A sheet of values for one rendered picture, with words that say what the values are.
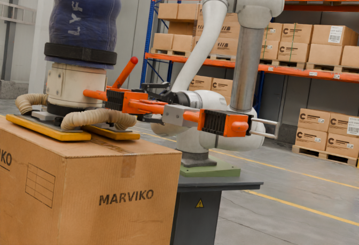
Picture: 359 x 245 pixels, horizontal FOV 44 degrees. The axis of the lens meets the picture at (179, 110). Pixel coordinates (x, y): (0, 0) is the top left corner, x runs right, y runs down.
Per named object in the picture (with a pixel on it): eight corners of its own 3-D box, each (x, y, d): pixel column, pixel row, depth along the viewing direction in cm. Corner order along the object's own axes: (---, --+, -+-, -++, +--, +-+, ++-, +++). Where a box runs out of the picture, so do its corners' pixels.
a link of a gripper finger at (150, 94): (171, 103, 133) (172, 99, 133) (145, 93, 124) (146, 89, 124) (162, 101, 135) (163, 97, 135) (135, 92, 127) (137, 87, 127)
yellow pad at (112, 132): (56, 121, 157) (58, 107, 157) (80, 121, 164) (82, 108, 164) (115, 140, 134) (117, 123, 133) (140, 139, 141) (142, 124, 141)
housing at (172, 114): (160, 121, 110) (163, 104, 109) (179, 122, 115) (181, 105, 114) (180, 127, 105) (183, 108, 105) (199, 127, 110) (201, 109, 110)
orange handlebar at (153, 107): (26, 84, 157) (28, 75, 157) (96, 90, 179) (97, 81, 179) (236, 136, 94) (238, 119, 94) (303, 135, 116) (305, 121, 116)
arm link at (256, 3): (215, 138, 215) (260, 144, 214) (213, 155, 200) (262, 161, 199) (234, -24, 183) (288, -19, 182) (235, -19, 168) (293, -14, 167)
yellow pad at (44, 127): (5, 120, 143) (6, 104, 143) (33, 120, 150) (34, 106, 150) (61, 141, 120) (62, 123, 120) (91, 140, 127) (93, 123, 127)
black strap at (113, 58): (30, 53, 140) (31, 40, 139) (90, 61, 157) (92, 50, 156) (69, 59, 124) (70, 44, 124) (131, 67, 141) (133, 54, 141)
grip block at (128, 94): (102, 108, 124) (104, 87, 123) (129, 109, 131) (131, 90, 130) (121, 113, 118) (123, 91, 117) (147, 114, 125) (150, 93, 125)
